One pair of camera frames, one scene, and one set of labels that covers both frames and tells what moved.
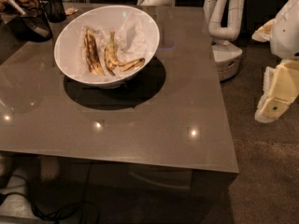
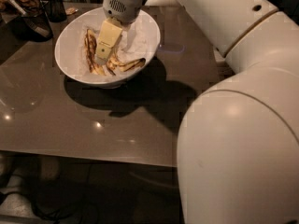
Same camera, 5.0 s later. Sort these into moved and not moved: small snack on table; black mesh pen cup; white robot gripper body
Moved: white robot gripper body
Not moved: small snack on table; black mesh pen cup
